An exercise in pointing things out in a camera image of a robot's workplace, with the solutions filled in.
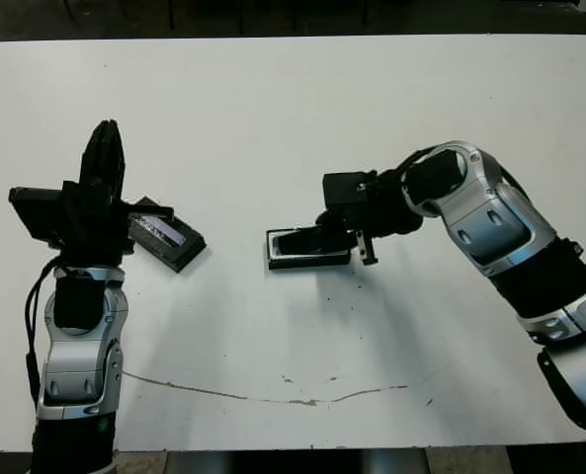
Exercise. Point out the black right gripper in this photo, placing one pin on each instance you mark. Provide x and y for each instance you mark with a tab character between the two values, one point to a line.
386	212

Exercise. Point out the black box lid with window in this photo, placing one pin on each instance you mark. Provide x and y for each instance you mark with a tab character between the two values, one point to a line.
179	247

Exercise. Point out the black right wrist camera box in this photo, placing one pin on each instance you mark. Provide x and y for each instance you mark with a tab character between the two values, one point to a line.
344	188

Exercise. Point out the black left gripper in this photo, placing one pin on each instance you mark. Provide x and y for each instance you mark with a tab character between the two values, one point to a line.
92	227

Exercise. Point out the small black camera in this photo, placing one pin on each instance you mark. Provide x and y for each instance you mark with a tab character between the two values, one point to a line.
300	245

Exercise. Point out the silver right robot leg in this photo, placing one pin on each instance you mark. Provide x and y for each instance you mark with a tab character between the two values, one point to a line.
396	463

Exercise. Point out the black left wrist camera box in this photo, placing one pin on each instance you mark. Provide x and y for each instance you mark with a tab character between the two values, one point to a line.
35	214

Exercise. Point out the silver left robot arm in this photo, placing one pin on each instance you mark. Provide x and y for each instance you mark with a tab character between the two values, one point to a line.
75	365

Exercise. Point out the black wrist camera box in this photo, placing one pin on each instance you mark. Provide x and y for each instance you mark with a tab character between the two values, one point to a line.
344	188
35	214

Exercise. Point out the silver left robot leg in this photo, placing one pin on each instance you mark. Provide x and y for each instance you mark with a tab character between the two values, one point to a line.
198	464

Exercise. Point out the black box base white insert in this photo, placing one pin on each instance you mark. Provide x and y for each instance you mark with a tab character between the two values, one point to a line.
307	263

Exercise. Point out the silver robot leg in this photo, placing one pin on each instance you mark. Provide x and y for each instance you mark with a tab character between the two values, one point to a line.
396	463
198	464

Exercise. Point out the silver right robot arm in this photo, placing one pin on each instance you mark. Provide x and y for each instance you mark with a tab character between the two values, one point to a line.
495	222

